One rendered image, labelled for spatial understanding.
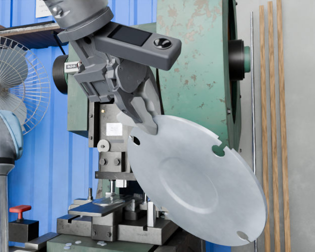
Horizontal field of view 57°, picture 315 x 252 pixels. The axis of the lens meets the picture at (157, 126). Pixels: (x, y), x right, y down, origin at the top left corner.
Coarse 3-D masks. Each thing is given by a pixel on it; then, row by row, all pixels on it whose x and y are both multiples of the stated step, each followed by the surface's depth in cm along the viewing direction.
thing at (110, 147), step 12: (108, 108) 120; (108, 120) 120; (108, 132) 119; (120, 132) 118; (108, 144) 118; (120, 144) 118; (108, 156) 116; (120, 156) 114; (108, 168) 115; (120, 168) 114
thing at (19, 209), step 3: (21, 204) 117; (12, 207) 112; (15, 207) 112; (18, 207) 112; (21, 207) 112; (24, 207) 112; (27, 207) 113; (30, 207) 115; (9, 210) 111; (12, 210) 111; (15, 210) 110; (18, 210) 110; (21, 210) 110; (24, 210) 112; (18, 213) 113; (21, 213) 113; (18, 216) 113; (21, 216) 113
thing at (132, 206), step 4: (104, 196) 124; (108, 196) 124; (112, 196) 124; (116, 196) 124; (120, 196) 126; (124, 196) 129; (128, 196) 124; (132, 196) 124; (132, 200) 118; (136, 200) 120; (140, 200) 125; (128, 204) 119; (132, 204) 118; (136, 204) 120; (124, 208) 119; (128, 208) 119; (132, 208) 118; (136, 208) 120
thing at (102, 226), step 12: (84, 204) 108; (96, 204) 108; (108, 204) 107; (120, 204) 108; (96, 216) 95; (108, 216) 107; (120, 216) 112; (96, 228) 108; (108, 228) 107; (108, 240) 107
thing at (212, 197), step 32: (160, 128) 49; (192, 128) 44; (160, 160) 54; (192, 160) 48; (224, 160) 43; (160, 192) 60; (192, 192) 54; (224, 192) 47; (256, 192) 43; (192, 224) 59; (224, 224) 52; (256, 224) 47
